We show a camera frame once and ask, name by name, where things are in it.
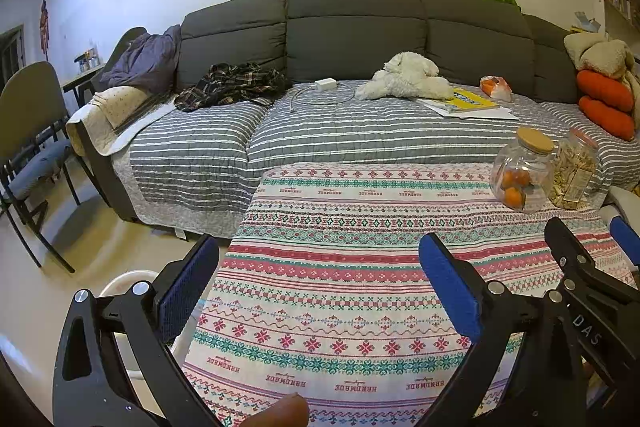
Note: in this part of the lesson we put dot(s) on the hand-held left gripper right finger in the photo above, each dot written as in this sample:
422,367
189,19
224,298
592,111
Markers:
447,287

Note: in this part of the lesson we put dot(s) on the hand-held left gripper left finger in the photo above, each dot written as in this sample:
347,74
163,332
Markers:
187,287

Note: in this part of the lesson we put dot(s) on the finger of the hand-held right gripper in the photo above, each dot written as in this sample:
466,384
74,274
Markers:
625,239
565,242

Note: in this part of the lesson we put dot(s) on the white round bin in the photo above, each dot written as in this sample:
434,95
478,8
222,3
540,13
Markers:
120,281

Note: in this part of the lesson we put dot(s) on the person's left hand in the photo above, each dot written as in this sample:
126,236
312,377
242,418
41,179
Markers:
287,412

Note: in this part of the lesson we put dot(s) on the grey cushion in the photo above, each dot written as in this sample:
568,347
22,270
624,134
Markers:
622,199

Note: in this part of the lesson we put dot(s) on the orange fruit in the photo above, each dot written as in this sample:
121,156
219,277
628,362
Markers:
507,179
521,177
512,197

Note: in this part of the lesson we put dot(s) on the clear plastic snack jar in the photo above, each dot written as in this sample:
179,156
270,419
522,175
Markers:
575,172

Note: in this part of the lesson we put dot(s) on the glass jar with wooden lid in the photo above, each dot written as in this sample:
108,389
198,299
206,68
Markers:
535,139

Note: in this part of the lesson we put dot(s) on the patterned tablecloth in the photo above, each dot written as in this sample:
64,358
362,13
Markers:
340,257

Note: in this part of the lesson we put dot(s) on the orange pillow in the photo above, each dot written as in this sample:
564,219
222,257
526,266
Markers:
607,117
605,89

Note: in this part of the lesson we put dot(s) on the white paper sheets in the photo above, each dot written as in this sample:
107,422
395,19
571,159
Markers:
502,113

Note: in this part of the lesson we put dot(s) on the orange plastic bag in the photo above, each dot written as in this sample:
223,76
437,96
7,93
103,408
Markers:
495,87

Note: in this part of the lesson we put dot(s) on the yellow booklet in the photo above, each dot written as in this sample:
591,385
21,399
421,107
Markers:
470,99

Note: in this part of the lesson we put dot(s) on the grey striped blanket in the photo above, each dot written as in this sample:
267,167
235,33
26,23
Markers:
350,132

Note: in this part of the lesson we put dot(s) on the beige fleece blanket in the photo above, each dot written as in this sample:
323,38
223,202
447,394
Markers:
600,52

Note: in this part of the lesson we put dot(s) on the beige towel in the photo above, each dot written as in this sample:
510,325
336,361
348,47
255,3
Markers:
107,112

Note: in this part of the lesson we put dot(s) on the plaid shirt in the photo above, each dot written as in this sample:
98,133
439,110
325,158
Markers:
230,84

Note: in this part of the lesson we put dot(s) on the white plush dog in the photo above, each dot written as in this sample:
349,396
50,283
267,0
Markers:
407,77

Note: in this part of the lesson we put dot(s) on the purple jacket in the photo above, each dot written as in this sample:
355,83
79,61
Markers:
145,59

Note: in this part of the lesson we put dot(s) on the white charger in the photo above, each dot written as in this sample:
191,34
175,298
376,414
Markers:
326,84

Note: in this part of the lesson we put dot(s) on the small side table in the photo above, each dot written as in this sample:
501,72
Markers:
82,74

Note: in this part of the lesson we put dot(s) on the beige backed chair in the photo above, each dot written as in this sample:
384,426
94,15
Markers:
30,107

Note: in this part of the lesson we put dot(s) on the jars on side table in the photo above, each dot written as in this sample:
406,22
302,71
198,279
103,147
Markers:
87,57

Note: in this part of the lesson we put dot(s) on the grey backed chair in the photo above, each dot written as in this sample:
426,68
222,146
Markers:
122,42

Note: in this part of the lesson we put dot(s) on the grey fabric sofa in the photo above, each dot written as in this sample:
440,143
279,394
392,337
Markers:
350,22

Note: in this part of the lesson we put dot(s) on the dark doorway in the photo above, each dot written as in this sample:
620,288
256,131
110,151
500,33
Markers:
11,52

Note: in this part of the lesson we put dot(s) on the red hanging ornament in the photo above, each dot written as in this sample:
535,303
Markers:
44,24

